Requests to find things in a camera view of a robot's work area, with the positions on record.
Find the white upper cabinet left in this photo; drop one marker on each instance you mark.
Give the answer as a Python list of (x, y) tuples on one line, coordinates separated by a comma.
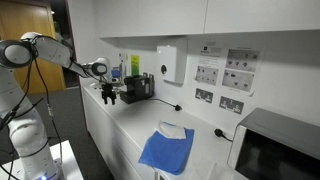
[(130, 18)]

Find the silver microwave oven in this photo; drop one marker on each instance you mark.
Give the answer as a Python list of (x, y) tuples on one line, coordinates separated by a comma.
[(271, 146)]

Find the white folded cloth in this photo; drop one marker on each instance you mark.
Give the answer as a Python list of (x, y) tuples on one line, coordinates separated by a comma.
[(171, 131)]

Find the white instruction poster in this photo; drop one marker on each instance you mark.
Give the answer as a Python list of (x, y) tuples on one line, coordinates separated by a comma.
[(208, 67), (241, 69)]

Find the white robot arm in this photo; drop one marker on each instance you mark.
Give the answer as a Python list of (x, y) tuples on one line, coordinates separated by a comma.
[(26, 129)]

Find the white wall dispenser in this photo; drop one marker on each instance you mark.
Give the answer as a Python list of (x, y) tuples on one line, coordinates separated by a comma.
[(172, 58)]

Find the grey double wall socket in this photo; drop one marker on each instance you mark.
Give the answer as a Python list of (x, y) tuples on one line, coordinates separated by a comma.
[(231, 105), (204, 95)]

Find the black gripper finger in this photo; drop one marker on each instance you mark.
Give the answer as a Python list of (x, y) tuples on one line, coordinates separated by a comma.
[(113, 100), (105, 100)]

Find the black plug with cable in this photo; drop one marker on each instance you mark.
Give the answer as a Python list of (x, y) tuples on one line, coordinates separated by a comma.
[(176, 107)]

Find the blue object behind gripper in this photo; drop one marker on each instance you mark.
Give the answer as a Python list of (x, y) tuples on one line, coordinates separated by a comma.
[(115, 73)]

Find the grey double wall socket right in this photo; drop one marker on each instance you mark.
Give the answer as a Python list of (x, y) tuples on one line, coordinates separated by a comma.
[(231, 105)]

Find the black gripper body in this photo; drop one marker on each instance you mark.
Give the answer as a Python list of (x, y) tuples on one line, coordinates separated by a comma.
[(107, 91)]

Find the white upper cabinet right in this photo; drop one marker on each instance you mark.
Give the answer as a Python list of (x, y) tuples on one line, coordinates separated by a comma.
[(235, 16)]

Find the white instruction poster right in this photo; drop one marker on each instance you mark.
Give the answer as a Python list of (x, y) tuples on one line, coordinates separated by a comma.
[(241, 69)]

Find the white cabinet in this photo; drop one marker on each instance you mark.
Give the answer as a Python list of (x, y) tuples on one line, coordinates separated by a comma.
[(235, 16), (130, 18)]

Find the grey double wall socket left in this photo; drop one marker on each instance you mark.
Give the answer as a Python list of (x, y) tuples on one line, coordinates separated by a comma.
[(204, 95)]

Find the black coffee machine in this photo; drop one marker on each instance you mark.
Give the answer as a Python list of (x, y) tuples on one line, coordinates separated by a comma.
[(139, 87)]

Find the white instruction poster left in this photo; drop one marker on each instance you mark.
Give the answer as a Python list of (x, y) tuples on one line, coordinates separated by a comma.
[(208, 67)]

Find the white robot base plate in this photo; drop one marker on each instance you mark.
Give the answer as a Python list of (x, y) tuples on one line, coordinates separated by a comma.
[(69, 169)]

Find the black plug near microwave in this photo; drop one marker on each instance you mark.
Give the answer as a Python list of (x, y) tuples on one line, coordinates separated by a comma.
[(219, 133)]

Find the blue cloth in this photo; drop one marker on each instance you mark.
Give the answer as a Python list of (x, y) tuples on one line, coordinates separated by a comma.
[(169, 155)]

